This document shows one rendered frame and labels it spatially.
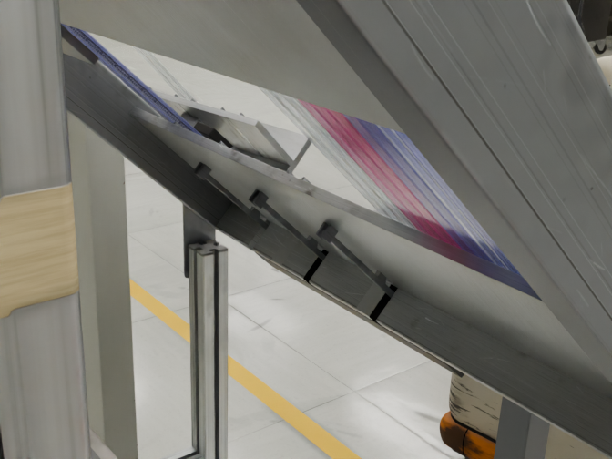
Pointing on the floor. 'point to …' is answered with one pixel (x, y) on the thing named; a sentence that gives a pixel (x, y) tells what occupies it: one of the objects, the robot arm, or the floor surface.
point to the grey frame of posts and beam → (206, 431)
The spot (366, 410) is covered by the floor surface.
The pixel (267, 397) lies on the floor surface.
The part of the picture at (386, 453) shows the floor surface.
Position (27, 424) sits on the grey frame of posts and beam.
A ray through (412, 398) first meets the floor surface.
